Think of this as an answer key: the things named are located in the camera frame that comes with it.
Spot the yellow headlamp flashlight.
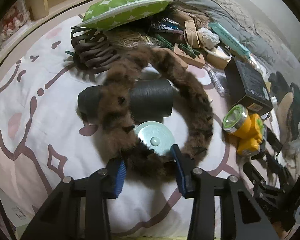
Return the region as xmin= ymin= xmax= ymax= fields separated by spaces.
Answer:
xmin=222 ymin=104 xmax=266 ymax=157

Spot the brown furry scarf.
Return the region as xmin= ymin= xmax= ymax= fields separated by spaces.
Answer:
xmin=97 ymin=46 xmax=213 ymax=181

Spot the pale green round lid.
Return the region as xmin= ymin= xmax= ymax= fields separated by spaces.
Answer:
xmin=134 ymin=121 xmax=175 ymax=157

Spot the black cardboard box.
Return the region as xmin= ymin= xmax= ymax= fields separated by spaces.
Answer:
xmin=224 ymin=57 xmax=273 ymax=116

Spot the black foam roll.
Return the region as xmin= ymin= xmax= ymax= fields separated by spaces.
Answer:
xmin=77 ymin=79 xmax=173 ymax=122

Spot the brown kraft paper box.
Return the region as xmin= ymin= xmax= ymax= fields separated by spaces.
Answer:
xmin=174 ymin=43 xmax=205 ymax=68

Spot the teal flat package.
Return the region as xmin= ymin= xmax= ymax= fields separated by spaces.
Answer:
xmin=208 ymin=22 xmax=250 ymax=60

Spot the brown plastic hair claw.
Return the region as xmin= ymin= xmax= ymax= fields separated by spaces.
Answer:
xmin=66 ymin=27 xmax=121 ymax=75

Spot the crumpled white paper ball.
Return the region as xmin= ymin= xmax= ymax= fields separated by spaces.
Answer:
xmin=197 ymin=27 xmax=220 ymax=49

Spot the grey folded duvet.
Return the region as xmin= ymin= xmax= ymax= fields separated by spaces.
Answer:
xmin=178 ymin=0 xmax=300 ymax=82

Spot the wooden low shelf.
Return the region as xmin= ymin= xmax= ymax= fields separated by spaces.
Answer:
xmin=0 ymin=0 xmax=98 ymax=80

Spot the green polka dot pouch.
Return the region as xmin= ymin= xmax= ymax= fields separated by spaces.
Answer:
xmin=76 ymin=0 xmax=175 ymax=31

